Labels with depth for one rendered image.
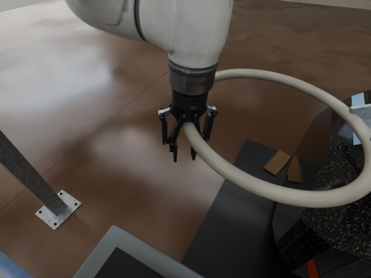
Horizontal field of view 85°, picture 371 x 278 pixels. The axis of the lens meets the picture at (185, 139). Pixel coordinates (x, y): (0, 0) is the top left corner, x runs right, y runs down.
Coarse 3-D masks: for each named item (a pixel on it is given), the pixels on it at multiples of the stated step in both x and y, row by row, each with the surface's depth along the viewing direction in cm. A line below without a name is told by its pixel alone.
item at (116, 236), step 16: (112, 240) 43; (128, 240) 43; (96, 256) 41; (144, 256) 41; (160, 256) 41; (80, 272) 39; (96, 272) 39; (160, 272) 39; (176, 272) 39; (192, 272) 39
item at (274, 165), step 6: (276, 156) 159; (282, 156) 159; (288, 156) 159; (270, 162) 155; (276, 162) 155; (282, 162) 155; (264, 168) 151; (270, 168) 151; (276, 168) 151; (276, 174) 147
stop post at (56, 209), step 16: (0, 144) 86; (0, 160) 88; (16, 160) 94; (16, 176) 96; (32, 176) 103; (32, 192) 107; (48, 192) 115; (64, 192) 139; (48, 208) 122; (64, 208) 130; (48, 224) 124
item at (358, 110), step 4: (368, 104) 54; (352, 108) 54; (356, 108) 54; (360, 108) 54; (364, 108) 54; (368, 108) 54; (352, 112) 55; (356, 112) 55; (360, 112) 55; (364, 112) 55; (368, 112) 55; (360, 116) 56; (364, 116) 56; (368, 116) 55; (364, 120) 56; (368, 120) 56; (348, 124) 57; (368, 124) 55
